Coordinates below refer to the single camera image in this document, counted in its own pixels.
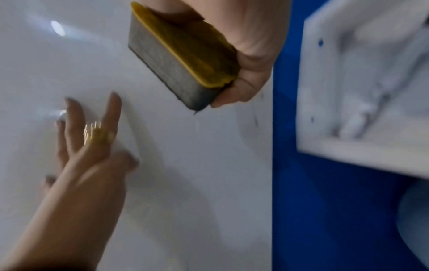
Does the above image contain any person's right hand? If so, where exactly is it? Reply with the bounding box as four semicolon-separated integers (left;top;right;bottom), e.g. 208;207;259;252
147;0;293;108

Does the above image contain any person's left hand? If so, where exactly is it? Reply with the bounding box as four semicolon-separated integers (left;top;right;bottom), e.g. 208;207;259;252
0;91;140;271

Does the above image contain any yellow and black whiteboard eraser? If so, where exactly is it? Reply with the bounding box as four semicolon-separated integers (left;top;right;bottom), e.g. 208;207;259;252
127;1;242;112

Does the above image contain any large scribbled whiteboard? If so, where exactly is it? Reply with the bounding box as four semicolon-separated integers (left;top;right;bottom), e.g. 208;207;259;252
0;0;274;271

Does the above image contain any person's blue jeans leg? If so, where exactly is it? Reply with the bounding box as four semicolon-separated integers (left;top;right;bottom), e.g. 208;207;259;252
395;179;429;265

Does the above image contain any white shallow tray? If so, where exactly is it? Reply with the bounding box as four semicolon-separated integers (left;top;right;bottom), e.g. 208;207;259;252
295;0;429;181

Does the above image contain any gold stacked ring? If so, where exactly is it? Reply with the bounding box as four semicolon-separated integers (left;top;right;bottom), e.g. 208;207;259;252
82;121;117;146

